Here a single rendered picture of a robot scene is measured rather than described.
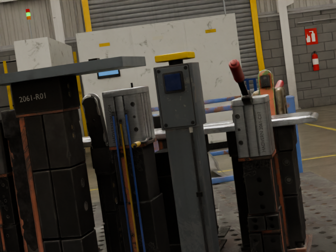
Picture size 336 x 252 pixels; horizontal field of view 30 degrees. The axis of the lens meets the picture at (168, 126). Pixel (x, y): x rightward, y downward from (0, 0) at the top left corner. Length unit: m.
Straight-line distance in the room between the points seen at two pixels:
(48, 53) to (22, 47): 0.38
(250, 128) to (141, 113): 0.23
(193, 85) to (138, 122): 0.23
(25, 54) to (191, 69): 8.46
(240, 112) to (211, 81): 8.27
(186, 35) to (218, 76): 0.77
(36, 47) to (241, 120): 8.33
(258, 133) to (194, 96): 0.20
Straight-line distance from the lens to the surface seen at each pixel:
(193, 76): 1.09
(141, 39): 9.43
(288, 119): 1.34
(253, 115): 1.23
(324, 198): 1.96
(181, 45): 9.46
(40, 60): 9.46
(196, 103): 1.09
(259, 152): 1.24
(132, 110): 1.28
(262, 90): 1.56
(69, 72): 1.12
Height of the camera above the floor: 1.11
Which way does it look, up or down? 4 degrees down
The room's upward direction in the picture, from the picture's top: 8 degrees counter-clockwise
